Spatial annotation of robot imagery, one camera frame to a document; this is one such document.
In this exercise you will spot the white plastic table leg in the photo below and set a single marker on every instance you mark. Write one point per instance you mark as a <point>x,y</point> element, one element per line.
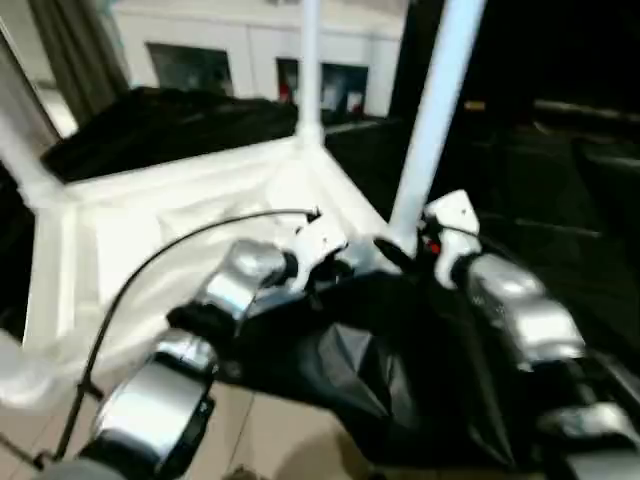
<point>440,100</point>
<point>25,160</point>
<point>310,70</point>
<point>15,375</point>

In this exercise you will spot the white table top frame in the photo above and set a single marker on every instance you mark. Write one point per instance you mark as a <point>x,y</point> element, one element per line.
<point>150,220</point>

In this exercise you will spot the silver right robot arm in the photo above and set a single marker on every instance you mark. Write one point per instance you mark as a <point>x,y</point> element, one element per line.
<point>530,330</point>

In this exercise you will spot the black work mat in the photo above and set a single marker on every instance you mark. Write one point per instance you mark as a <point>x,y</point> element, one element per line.
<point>400,390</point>

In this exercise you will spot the small yellow label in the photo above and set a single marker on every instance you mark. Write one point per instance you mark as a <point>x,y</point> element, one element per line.
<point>475,105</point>

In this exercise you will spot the white glass-door cabinet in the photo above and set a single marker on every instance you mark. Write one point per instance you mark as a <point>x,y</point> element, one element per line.
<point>250,35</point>

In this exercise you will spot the grey curtain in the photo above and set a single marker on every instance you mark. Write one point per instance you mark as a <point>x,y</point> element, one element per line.
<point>80,50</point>

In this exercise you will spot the black metal rail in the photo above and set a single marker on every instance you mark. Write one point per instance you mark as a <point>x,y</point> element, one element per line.
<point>590,110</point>

